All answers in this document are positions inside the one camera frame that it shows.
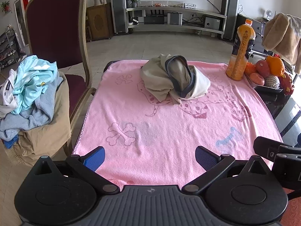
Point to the silver box speaker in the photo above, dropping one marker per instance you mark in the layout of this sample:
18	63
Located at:
175	18

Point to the black desk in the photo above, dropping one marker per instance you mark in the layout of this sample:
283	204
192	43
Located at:
249	28

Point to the small white fan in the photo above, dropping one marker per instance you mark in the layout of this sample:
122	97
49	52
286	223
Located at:
269	14

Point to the small subwoofer speaker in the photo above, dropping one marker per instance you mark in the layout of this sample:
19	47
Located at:
211	23

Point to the pile of clothes on chair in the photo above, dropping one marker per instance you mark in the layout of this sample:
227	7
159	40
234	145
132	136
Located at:
47	141

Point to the wall mirror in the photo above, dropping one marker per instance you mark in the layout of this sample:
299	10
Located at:
21	23

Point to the grey tower speaker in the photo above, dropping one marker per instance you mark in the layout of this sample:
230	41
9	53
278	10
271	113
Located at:
230	14
118	9

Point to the wooden cabinet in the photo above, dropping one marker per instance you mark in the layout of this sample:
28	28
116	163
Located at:
98	23

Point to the white shirt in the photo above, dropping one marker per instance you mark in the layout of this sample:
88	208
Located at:
7	98

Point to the white kettle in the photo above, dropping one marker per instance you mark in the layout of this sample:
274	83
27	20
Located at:
97	1

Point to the reddish orange apple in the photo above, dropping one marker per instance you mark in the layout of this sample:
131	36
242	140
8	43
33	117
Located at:
256	78

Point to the black fruit tray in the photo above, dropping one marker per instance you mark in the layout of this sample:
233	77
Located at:
265	88

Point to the metal shoe rack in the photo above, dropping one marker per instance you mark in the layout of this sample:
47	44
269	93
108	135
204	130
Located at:
8	49

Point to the beige fleece towel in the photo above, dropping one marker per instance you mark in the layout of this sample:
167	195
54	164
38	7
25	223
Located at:
282	35

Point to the white net-wrapped fruit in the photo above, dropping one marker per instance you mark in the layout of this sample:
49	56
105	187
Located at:
271	82

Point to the large orange citrus fruit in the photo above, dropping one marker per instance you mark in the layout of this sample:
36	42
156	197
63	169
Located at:
276	64

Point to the beige garment with navy trim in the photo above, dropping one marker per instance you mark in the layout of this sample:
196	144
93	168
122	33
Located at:
160	82

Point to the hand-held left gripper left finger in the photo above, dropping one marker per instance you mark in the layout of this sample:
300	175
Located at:
95	159

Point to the pink printed blanket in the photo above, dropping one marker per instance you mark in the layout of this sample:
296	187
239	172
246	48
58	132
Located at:
164	127

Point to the small orange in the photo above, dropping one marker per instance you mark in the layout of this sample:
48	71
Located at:
249	68

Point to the maroon chair with gold frame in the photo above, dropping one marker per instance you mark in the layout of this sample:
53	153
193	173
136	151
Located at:
54	23

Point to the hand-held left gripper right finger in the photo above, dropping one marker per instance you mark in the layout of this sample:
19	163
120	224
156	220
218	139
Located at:
204	157

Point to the grey television stand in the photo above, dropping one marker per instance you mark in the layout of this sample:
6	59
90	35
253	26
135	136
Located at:
176	10

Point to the black router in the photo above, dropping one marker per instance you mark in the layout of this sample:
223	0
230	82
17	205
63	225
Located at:
154	20

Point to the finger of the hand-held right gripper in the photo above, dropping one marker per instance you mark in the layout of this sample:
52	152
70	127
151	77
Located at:
265	147

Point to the hanging wall plant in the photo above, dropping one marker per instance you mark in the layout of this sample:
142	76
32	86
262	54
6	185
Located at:
6	6

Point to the red apple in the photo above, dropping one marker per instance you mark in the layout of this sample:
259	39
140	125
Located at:
262	68

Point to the blue cloth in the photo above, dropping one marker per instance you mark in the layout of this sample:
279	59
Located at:
10	143

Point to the light blue knit garment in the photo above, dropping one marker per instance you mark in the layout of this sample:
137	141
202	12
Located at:
40	113

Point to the row of clear boxes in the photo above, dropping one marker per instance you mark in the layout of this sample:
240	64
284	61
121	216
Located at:
160	4

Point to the red dragon fruit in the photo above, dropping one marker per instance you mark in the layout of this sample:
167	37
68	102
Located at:
288	84

